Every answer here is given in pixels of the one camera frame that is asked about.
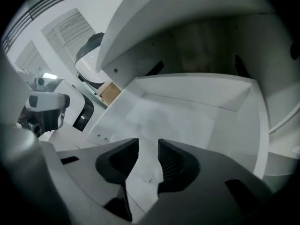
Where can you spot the white drawer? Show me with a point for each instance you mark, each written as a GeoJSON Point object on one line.
{"type": "Point", "coordinates": [211, 130]}

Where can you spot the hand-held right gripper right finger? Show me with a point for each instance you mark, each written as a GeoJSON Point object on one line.
{"type": "Point", "coordinates": [206, 186]}

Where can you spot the brown cardboard box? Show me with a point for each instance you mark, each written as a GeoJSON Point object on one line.
{"type": "Point", "coordinates": [109, 94]}

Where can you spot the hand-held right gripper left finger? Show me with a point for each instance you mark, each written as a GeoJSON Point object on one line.
{"type": "Point", "coordinates": [93, 172]}

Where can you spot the white desk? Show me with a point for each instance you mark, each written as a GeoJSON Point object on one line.
{"type": "Point", "coordinates": [187, 13]}

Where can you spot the white and grey robot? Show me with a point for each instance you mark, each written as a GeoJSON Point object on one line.
{"type": "Point", "coordinates": [90, 62]}
{"type": "Point", "coordinates": [75, 107]}

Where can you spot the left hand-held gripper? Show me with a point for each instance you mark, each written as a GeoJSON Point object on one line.
{"type": "Point", "coordinates": [47, 102]}

